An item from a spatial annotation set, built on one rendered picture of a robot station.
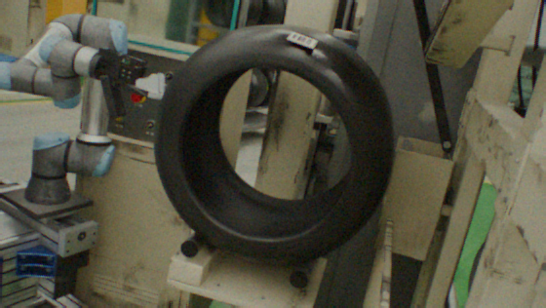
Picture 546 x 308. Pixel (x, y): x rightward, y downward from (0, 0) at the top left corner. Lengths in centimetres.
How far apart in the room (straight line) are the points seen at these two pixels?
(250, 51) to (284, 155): 50
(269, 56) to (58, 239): 107
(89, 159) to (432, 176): 111
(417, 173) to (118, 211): 124
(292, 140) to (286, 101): 12
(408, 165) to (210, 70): 61
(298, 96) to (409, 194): 42
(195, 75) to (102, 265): 132
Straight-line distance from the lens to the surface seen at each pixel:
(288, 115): 159
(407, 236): 158
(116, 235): 230
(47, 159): 197
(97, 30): 188
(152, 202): 218
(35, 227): 205
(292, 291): 147
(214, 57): 123
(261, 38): 121
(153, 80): 139
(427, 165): 151
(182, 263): 139
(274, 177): 164
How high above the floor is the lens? 152
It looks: 16 degrees down
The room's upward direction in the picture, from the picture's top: 11 degrees clockwise
